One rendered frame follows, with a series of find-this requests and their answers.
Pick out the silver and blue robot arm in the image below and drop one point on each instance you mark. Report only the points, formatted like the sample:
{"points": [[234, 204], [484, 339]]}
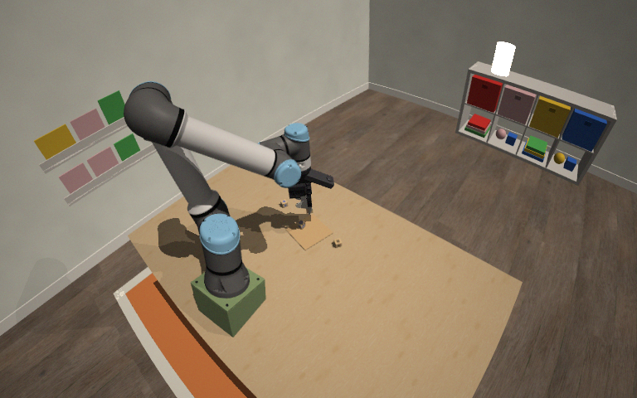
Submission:
{"points": [[150, 115]]}

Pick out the tan square mat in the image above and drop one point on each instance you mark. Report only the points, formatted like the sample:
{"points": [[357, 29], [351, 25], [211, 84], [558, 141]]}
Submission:
{"points": [[313, 233]]}

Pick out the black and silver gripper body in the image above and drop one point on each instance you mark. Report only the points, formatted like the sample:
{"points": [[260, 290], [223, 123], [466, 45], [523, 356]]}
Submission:
{"points": [[301, 188]]}

